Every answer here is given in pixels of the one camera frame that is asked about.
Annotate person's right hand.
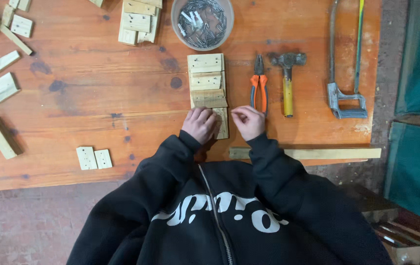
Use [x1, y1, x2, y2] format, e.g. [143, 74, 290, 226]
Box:
[231, 106, 266, 142]

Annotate long thin wooden strip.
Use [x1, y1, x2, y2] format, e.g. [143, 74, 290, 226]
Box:
[229, 146, 382, 160]

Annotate small dark-grained wooden block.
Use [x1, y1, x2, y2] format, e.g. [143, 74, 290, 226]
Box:
[191, 89, 228, 109]

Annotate yellow-handled hammer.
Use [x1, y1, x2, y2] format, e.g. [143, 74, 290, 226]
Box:
[268, 52, 307, 118]

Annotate flat pale wooden piece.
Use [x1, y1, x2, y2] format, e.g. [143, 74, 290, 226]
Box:
[0, 72, 21, 107]

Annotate wooden crate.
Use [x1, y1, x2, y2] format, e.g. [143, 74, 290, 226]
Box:
[341, 183, 420, 265]

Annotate small square holed block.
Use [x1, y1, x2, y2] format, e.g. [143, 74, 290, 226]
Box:
[76, 146, 99, 171]
[94, 149, 113, 170]

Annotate grey metal hacksaw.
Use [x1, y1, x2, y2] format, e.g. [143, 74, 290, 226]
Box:
[327, 0, 368, 120]

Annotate long wooden base plank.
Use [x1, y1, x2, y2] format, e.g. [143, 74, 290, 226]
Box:
[187, 53, 230, 140]

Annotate thick wooden block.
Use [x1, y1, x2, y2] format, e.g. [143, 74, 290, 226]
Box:
[0, 117, 24, 160]

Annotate small block with nail holes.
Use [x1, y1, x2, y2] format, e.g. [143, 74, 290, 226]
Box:
[189, 72, 223, 91]
[188, 54, 224, 73]

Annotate green cabinet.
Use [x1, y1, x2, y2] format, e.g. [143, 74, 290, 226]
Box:
[384, 0, 420, 224]

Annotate orange-handled pliers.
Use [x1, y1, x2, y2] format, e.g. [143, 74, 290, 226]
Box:
[250, 54, 269, 117]

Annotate black zip hoodie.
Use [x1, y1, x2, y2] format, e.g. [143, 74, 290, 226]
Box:
[66, 130, 393, 265]

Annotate stack of wooden blocks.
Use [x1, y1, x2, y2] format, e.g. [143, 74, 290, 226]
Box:
[118, 0, 163, 46]

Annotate translucent plastic bowl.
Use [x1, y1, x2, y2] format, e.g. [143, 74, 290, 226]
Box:
[171, 0, 235, 52]

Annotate pile of steel nails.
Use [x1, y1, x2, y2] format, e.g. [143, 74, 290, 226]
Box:
[178, 0, 228, 49]

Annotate person's left hand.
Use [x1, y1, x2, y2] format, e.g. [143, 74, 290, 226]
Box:
[182, 107, 221, 145]

